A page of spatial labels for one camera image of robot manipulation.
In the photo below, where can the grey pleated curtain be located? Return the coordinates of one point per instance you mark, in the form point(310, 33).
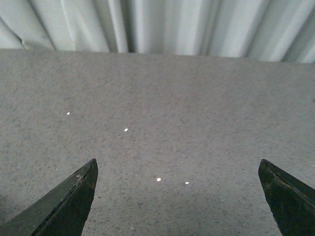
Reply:
point(265, 30)

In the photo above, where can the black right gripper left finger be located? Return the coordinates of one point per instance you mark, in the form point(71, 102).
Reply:
point(63, 211)

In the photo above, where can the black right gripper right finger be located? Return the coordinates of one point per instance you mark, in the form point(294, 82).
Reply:
point(291, 201)

